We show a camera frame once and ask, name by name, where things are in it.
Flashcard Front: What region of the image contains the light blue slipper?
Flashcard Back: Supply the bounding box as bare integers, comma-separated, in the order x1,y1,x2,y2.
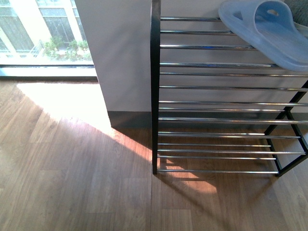
218,0,308,72

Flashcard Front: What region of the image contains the grey sneaker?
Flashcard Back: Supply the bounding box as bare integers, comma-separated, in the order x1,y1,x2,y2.
284,0,308,38

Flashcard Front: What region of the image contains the black metal shoe rack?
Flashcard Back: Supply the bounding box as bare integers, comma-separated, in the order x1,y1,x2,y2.
150,0,308,176

